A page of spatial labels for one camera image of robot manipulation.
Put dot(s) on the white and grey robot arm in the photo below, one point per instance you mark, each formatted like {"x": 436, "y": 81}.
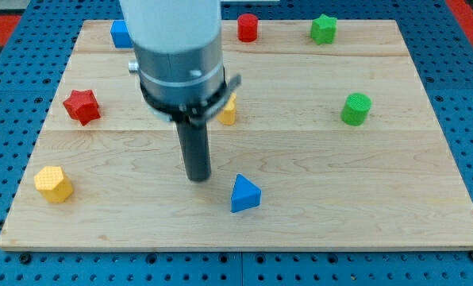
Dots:
{"x": 177, "y": 44}

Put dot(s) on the yellow heart block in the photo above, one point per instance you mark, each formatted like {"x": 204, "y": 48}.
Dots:
{"x": 227, "y": 116}

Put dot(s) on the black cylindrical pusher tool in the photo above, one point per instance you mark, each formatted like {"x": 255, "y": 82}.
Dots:
{"x": 195, "y": 148}

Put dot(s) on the blue triangle block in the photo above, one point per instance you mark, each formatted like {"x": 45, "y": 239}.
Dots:
{"x": 245, "y": 194}

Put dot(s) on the light wooden board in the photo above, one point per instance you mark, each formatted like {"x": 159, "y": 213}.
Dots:
{"x": 390, "y": 184}

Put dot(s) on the red cylinder block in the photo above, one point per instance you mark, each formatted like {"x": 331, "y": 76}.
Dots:
{"x": 247, "y": 27}

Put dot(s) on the green cylinder block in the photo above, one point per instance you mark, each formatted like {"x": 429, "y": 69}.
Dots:
{"x": 356, "y": 108}

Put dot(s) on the green star block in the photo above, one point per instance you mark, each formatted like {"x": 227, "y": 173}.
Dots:
{"x": 323, "y": 29}

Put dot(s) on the red star block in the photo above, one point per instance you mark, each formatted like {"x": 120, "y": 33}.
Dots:
{"x": 82, "y": 106}

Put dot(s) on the blue cube block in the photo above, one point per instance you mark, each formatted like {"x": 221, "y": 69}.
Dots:
{"x": 120, "y": 34}

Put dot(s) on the yellow hexagon block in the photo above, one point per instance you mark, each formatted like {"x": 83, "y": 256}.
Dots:
{"x": 53, "y": 184}

